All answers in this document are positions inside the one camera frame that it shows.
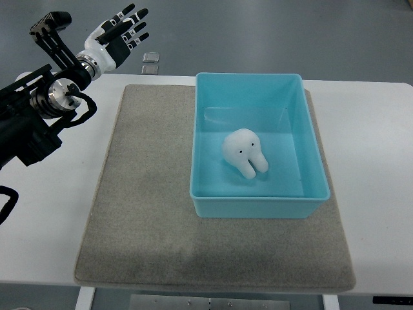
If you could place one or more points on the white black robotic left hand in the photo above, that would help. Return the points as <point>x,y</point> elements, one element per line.
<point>111,43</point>

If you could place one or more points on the white tooth plush toy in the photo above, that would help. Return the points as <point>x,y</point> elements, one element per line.
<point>242,150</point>

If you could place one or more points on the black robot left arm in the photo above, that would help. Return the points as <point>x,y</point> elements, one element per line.
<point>38,106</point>

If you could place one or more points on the light blue plastic box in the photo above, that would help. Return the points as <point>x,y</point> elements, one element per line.
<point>276,108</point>

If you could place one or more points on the upper floor socket plate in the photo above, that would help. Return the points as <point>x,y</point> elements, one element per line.
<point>151,57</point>

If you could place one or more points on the floor socket plate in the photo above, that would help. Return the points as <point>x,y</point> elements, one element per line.
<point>150,69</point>
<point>151,57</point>

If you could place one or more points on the lower floor socket plate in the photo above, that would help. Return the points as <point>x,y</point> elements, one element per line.
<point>150,69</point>

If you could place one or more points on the grey felt mat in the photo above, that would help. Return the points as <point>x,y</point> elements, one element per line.
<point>143,231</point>

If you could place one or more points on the white left table leg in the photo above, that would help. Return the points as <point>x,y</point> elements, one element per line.
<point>85,298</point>

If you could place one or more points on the white table leg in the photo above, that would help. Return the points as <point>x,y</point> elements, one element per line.
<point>330,302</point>
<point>85,298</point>

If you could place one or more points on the white right table leg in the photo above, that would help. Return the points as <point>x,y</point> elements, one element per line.
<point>330,302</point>

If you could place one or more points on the black table control panel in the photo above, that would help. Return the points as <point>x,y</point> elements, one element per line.
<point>393,300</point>

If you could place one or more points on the grey metal base plate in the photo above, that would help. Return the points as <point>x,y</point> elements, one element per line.
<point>140,301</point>

